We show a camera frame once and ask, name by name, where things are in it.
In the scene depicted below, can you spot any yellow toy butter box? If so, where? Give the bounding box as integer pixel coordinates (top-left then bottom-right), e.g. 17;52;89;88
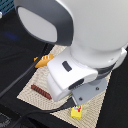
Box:
70;105;83;119

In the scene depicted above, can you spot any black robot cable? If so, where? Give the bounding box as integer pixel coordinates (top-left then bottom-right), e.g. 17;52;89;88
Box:
0;43;78;116

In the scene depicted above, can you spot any orange toy bread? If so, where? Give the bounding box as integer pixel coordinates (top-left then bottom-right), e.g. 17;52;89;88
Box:
35;54;54;68

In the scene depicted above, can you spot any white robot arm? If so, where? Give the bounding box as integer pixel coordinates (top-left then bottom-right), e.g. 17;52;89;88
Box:
14;0;128;105

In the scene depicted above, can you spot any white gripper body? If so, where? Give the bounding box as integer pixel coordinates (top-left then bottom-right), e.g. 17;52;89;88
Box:
47;48;127;105

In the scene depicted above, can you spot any brown toy sausage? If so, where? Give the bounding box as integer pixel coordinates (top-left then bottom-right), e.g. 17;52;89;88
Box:
31;84;52;100

